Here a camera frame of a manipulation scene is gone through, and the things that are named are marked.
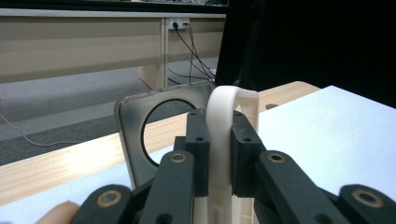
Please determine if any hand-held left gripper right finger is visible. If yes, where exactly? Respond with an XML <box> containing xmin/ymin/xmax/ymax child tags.
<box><xmin>230</xmin><ymin>109</ymin><xmax>268</xmax><ymax>199</ymax></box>

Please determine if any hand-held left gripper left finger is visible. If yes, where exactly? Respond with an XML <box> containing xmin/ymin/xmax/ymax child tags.
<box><xmin>173</xmin><ymin>107</ymin><xmax>211</xmax><ymax>199</ymax></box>

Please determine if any white storage box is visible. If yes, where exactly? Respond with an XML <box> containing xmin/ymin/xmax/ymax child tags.
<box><xmin>191</xmin><ymin>85</ymin><xmax>262</xmax><ymax>224</ymax></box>

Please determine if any clear grey phone case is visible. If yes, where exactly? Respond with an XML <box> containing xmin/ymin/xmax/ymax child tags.
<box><xmin>114</xmin><ymin>80</ymin><xmax>217</xmax><ymax>191</ymax></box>

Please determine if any white power socket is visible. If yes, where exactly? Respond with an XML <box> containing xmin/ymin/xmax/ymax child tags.
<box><xmin>168</xmin><ymin>17</ymin><xmax>191</xmax><ymax>31</ymax></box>

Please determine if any black curtain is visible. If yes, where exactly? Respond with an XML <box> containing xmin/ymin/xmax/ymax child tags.
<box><xmin>214</xmin><ymin>0</ymin><xmax>396</xmax><ymax>110</ymax></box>

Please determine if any wooden table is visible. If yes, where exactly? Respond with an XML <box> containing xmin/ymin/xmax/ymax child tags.
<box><xmin>0</xmin><ymin>80</ymin><xmax>322</xmax><ymax>208</ymax></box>

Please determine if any beige desk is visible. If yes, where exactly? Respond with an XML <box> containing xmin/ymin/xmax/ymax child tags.
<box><xmin>0</xmin><ymin>7</ymin><xmax>227</xmax><ymax>91</ymax></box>

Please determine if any bundle of black cables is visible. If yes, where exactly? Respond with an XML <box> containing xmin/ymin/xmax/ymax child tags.
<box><xmin>167</xmin><ymin>21</ymin><xmax>218</xmax><ymax>86</ymax></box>

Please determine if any white floor cable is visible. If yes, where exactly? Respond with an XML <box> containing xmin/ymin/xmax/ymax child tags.
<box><xmin>0</xmin><ymin>111</ymin><xmax>82</xmax><ymax>148</ymax></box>

